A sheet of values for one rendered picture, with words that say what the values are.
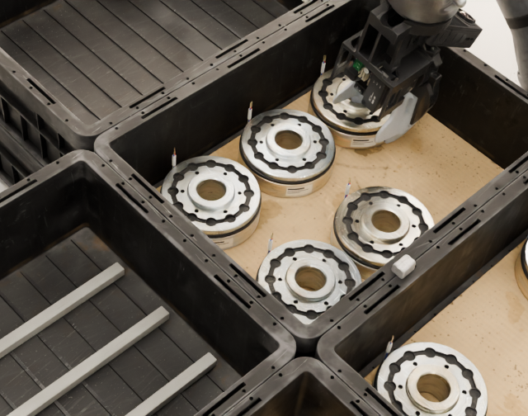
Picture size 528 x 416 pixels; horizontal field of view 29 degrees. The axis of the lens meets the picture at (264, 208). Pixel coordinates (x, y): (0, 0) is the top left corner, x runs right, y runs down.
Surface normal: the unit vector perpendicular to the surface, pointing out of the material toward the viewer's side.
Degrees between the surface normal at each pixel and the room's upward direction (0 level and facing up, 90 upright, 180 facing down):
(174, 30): 0
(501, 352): 0
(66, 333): 0
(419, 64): 8
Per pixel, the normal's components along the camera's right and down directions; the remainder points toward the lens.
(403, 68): 0.18, -0.54
